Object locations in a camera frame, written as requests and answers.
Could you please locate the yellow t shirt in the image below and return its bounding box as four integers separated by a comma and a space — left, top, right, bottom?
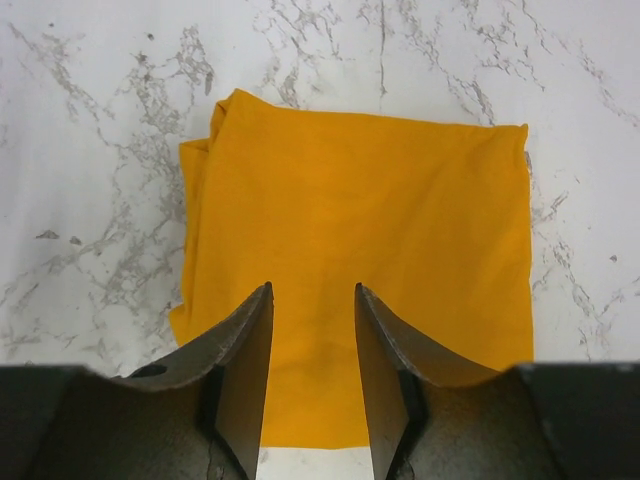
169, 90, 534, 449

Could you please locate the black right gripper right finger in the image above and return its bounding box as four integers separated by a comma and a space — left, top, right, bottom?
354, 283, 498, 479

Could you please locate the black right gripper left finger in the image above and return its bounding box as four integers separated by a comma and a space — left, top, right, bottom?
112, 283, 273, 479

